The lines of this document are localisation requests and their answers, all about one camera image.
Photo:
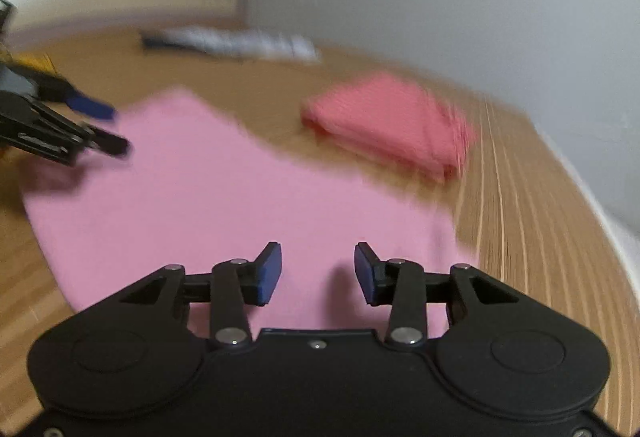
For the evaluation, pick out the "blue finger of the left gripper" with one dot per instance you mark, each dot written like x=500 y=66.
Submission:
x=81 y=103

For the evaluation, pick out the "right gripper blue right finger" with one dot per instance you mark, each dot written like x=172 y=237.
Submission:
x=399 y=284

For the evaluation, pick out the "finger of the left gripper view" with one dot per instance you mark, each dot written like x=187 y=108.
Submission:
x=108 y=143

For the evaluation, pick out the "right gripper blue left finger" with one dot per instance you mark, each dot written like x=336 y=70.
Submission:
x=236 y=284

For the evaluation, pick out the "pink sweatshirt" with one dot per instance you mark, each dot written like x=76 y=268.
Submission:
x=198 y=189

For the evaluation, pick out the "yellow striped garment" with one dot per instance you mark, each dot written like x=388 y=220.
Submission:
x=36 y=63

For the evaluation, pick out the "white and navy garment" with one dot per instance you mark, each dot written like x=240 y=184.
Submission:
x=233 y=44

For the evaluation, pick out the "folded red striped garment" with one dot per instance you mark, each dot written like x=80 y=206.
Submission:
x=396 y=120

